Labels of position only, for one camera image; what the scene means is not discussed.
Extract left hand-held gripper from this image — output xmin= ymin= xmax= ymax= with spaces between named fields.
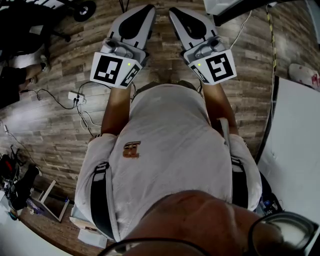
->
xmin=89 ymin=4 xmax=158 ymax=90

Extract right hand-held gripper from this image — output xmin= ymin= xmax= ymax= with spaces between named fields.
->
xmin=168 ymin=6 xmax=238 ymax=86

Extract person's right forearm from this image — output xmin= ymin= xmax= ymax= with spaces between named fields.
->
xmin=201 ymin=81 xmax=239 ymax=136

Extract person's left forearm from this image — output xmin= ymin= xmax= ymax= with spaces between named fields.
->
xmin=100 ymin=84 xmax=134 ymax=138

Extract black cart wheel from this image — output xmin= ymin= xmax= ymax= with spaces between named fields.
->
xmin=73 ymin=0 xmax=97 ymax=23

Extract person's dark shorts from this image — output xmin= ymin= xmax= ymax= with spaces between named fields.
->
xmin=132 ymin=79 xmax=201 ymax=101

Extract yellow black striped tape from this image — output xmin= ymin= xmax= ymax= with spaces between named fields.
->
xmin=266 ymin=3 xmax=278 ymax=76

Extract white power strip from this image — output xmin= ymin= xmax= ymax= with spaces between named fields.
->
xmin=68 ymin=90 xmax=86 ymax=104

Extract black office chair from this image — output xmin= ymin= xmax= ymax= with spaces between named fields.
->
xmin=0 ymin=9 xmax=72 ymax=68

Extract person's white t-shirt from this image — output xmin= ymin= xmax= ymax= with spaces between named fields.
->
xmin=74 ymin=83 xmax=263 ymax=242

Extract white cap with red print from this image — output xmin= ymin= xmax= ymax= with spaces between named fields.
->
xmin=288 ymin=63 xmax=320 ymax=92

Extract person's head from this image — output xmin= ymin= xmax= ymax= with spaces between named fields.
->
xmin=122 ymin=189 xmax=320 ymax=256

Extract black handheld device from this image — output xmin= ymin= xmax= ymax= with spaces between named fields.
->
xmin=11 ymin=163 xmax=43 ymax=211

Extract purple packet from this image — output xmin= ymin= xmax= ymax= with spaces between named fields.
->
xmin=27 ymin=198 xmax=45 ymax=216

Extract white flat box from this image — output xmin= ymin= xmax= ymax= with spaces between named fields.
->
xmin=77 ymin=227 xmax=108 ymax=249

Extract black-rimmed eyeglasses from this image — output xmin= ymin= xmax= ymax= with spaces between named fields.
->
xmin=97 ymin=211 xmax=320 ymax=256

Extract thin white cable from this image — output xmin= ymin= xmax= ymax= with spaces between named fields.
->
xmin=229 ymin=9 xmax=253 ymax=51

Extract black floor cable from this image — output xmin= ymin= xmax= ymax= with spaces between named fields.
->
xmin=19 ymin=81 xmax=106 ymax=111

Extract black white harness strap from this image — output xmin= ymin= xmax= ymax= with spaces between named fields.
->
xmin=231 ymin=156 xmax=250 ymax=210
xmin=90 ymin=161 xmax=116 ymax=241

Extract white open frame box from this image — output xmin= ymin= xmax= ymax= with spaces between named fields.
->
xmin=37 ymin=179 xmax=71 ymax=223

